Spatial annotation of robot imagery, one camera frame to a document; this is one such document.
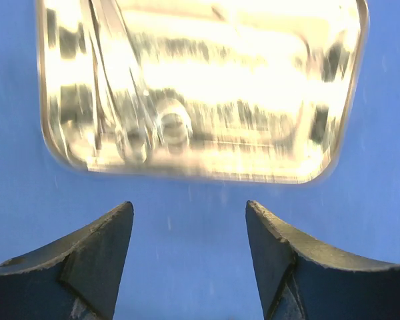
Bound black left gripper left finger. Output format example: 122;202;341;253
0;201;133;319

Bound steel instrument tray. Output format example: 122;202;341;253
36;1;369;184

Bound steel surgical scissors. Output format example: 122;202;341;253
113;0;194;157

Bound blue surgical drape cloth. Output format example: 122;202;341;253
0;1;400;319

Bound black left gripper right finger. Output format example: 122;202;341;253
245;201;400;319

